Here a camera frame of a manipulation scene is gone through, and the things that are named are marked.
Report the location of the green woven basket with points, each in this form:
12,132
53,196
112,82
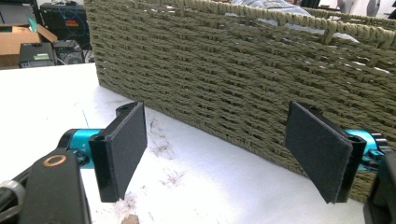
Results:
218,71

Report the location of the open cardboard box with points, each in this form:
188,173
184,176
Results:
12,43

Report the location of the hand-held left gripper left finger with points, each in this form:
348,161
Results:
124,149

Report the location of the black equipment case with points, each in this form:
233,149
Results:
62,18

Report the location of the white foam mat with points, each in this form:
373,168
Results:
218,186

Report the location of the black computer tower green label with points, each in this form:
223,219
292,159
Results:
35,56

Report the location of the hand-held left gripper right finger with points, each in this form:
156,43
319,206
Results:
317,146

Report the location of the light blue denim shorts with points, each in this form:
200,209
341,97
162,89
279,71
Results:
274,4

